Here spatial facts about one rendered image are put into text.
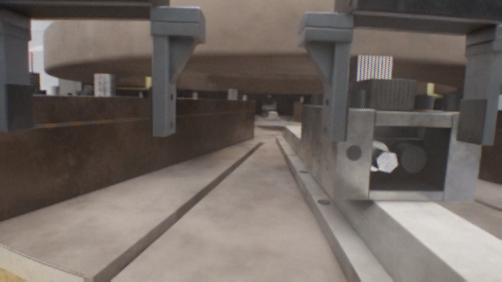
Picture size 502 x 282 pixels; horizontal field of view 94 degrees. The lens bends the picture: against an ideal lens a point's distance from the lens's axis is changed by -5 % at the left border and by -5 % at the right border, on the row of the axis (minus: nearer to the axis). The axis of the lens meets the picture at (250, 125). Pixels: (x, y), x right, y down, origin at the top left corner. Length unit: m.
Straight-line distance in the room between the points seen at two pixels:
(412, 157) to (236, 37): 0.70
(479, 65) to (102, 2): 0.32
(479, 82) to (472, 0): 0.07
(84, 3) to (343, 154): 0.53
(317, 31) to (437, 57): 1.01
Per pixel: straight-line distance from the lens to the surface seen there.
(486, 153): 1.75
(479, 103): 0.29
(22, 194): 1.04
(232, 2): 1.03
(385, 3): 0.23
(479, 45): 0.30
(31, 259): 0.82
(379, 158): 0.64
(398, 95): 0.75
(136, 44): 1.21
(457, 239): 0.58
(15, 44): 0.29
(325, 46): 0.22
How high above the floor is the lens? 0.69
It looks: 6 degrees down
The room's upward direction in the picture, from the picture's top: 2 degrees clockwise
